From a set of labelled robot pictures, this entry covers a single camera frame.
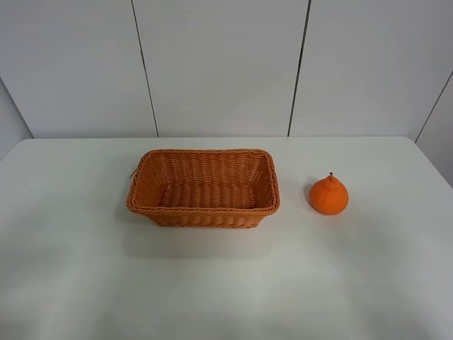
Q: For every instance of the orange fruit with stem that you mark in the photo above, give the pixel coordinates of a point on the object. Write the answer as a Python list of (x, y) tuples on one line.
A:
[(328, 196)]

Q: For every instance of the orange woven wicker basket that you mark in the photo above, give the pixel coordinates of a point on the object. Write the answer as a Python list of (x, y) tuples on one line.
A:
[(224, 188)]

